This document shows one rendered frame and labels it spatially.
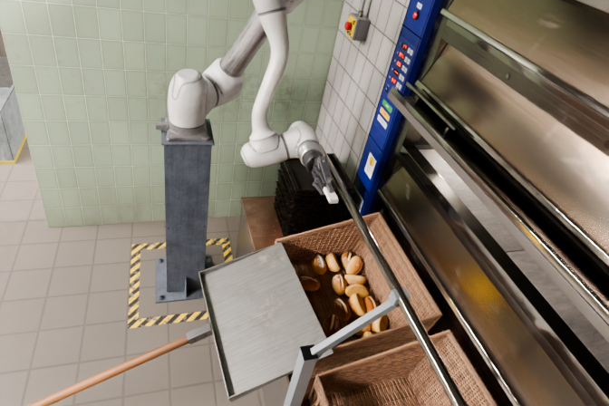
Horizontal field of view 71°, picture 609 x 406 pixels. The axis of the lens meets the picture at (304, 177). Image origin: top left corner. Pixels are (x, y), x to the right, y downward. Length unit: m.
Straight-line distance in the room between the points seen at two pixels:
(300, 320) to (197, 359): 0.88
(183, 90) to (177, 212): 0.63
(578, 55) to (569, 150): 0.23
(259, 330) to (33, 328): 1.31
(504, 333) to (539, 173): 0.51
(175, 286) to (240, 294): 0.87
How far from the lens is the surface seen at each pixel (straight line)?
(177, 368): 2.34
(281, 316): 1.63
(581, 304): 1.09
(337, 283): 1.89
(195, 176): 2.01
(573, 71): 1.24
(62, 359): 2.45
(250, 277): 1.77
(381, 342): 1.65
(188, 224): 2.21
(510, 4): 1.45
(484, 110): 1.46
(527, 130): 1.35
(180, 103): 1.84
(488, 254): 1.47
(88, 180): 2.79
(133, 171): 2.73
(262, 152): 1.57
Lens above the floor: 2.04
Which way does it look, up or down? 36 degrees down
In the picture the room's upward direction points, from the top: 12 degrees clockwise
